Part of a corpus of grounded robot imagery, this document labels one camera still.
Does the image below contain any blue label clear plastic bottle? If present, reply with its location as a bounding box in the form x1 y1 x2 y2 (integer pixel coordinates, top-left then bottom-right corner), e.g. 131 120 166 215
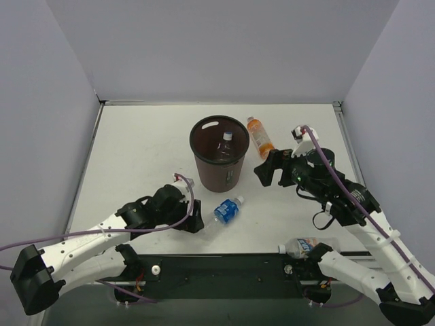
203 196 245 240

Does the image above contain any brown plastic waste bin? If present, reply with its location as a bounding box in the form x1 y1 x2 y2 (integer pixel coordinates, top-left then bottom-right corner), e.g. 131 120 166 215
189 115 249 193

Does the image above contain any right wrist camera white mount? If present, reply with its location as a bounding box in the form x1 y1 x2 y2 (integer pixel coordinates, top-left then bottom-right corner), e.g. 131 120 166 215
291 125 319 158

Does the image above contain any orange label plastic bottle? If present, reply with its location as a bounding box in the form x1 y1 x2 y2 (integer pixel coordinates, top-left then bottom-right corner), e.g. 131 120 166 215
247 116 275 160

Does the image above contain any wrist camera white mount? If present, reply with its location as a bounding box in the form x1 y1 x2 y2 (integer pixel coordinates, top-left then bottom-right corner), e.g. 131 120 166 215
171 173 195 202
291 125 319 158

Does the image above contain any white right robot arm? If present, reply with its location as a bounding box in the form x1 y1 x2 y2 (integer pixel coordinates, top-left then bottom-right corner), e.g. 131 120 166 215
254 149 434 325

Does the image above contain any white blue label plastic bottle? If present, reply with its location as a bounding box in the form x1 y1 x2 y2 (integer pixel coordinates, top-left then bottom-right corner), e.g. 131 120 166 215
278 237 341 259

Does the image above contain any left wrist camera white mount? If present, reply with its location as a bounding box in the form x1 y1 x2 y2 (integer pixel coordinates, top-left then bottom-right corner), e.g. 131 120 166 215
171 173 195 202

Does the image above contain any black metal base plate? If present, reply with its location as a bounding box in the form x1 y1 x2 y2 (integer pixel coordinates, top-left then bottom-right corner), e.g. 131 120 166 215
112 253 332 304

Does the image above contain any aluminium table edge rail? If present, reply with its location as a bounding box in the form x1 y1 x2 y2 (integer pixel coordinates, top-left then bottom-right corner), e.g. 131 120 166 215
332 101 366 186

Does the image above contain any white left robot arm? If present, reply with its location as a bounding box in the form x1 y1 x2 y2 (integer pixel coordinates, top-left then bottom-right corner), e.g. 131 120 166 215
10 181 204 316

